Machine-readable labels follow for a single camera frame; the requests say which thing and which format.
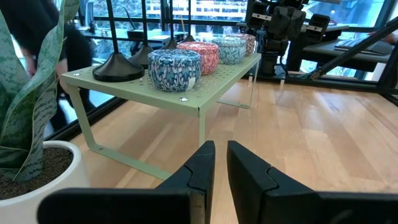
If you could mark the person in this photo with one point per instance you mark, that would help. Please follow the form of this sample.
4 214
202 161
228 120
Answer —
31 21

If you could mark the grey office chair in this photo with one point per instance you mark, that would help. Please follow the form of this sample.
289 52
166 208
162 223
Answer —
90 15

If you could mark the white round plant pot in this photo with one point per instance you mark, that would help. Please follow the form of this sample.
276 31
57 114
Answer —
71 180

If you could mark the pink patterned candle tin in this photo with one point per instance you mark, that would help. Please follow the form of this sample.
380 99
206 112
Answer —
205 59

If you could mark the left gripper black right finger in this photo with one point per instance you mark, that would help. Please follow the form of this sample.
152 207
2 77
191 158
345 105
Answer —
248 180

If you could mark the pale green metal shelf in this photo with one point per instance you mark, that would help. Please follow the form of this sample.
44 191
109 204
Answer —
174 96

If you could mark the black table frame rail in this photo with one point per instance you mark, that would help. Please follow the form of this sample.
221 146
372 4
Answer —
93 113
342 84

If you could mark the person's hand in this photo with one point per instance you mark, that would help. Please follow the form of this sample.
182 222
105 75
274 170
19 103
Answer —
392 37

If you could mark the green snake plant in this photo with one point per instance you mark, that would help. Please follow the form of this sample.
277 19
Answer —
28 102

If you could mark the dark work desk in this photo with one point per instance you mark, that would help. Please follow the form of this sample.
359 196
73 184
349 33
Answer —
323 51

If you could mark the blue patterned candle tin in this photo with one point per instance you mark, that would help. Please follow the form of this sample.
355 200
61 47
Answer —
174 71

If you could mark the black keyboard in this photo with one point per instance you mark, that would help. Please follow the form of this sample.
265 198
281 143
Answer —
351 43

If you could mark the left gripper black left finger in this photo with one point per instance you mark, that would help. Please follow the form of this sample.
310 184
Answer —
199 174

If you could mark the teal patterned candle tin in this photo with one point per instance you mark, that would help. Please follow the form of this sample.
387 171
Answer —
231 51

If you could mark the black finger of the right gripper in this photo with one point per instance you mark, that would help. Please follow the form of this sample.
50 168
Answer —
278 21
297 23

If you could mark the black diagonal frame bar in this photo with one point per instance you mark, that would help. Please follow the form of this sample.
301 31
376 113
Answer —
354 49

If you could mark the maroon patterned candle tin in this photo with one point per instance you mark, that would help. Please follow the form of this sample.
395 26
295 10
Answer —
250 43

